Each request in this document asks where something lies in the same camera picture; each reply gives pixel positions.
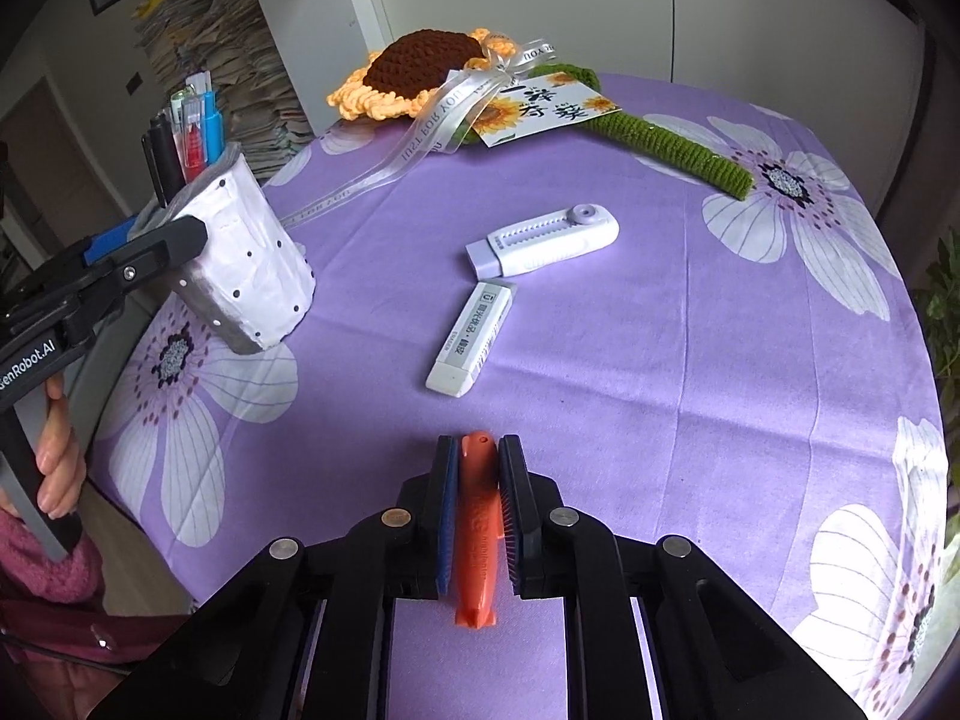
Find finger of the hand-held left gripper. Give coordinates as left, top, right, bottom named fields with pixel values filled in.
left=15, top=223, right=140, bottom=293
left=45, top=216, right=209, bottom=350

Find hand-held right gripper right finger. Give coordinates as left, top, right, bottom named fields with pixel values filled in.
left=499, top=435, right=863, bottom=720

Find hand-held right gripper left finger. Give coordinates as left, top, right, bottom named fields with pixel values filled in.
left=90, top=435, right=460, bottom=720

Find orange marker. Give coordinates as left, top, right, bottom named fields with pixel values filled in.
left=454, top=431, right=500, bottom=629

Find black pen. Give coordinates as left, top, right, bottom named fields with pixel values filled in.
left=141, top=114, right=187, bottom=209

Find grey dotted pen holder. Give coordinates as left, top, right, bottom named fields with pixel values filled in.
left=127, top=141, right=316, bottom=355

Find red pen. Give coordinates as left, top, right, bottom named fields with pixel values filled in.
left=182, top=94, right=209, bottom=172

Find light blue pen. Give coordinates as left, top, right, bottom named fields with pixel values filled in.
left=201, top=90, right=226, bottom=166

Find green pen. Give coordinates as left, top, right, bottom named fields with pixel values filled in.
left=169, top=88, right=190, bottom=166

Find person's left forearm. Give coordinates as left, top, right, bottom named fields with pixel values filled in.
left=0, top=499, right=106, bottom=605

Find person's left hand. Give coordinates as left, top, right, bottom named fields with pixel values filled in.
left=34, top=375, right=89, bottom=518

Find brown wooden door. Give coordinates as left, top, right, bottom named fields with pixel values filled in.
left=0, top=75, right=121, bottom=271

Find white eraser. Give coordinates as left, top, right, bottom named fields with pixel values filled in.
left=425, top=279, right=518, bottom=397

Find purple floral tablecloth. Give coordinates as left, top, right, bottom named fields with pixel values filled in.
left=94, top=73, right=953, bottom=720

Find tall pile of papers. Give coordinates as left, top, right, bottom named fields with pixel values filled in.
left=135, top=0, right=316, bottom=181

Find white lavender utility knife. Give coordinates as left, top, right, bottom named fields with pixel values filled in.
left=465, top=204, right=620, bottom=277

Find person's clothing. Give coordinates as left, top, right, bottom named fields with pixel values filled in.
left=0, top=598, right=197, bottom=720

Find white printed ribbon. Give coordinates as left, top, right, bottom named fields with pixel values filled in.
left=285, top=37, right=560, bottom=230

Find crochet sunflower with green stem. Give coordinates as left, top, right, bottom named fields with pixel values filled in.
left=326, top=28, right=755, bottom=200

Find sunflower printed card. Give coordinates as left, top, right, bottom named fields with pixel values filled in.
left=476, top=75, right=623, bottom=149

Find green potted plant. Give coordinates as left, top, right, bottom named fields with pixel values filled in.
left=911, top=236, right=960, bottom=380

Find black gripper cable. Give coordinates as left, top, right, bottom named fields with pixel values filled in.
left=0, top=634, right=132, bottom=676

